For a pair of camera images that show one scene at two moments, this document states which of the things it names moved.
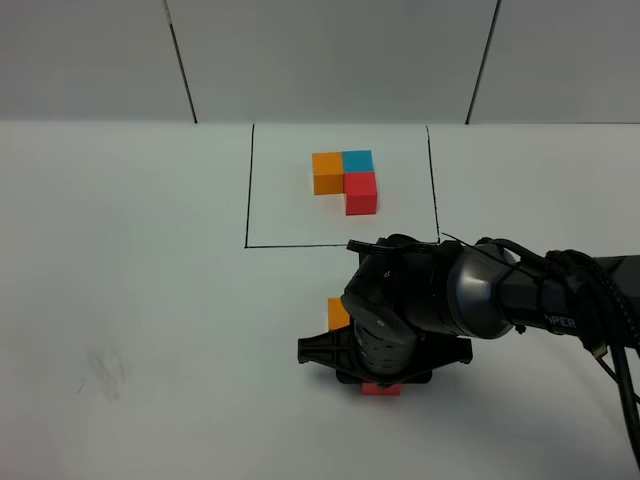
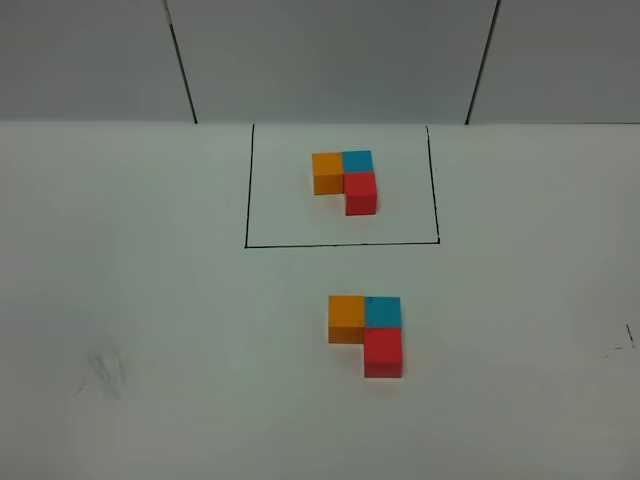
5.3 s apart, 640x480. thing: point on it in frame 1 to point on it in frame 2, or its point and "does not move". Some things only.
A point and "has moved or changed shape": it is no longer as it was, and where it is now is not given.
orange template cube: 328,172 does not move
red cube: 372,389 has moved or changed shape
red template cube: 361,193 does not move
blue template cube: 358,161 does not move
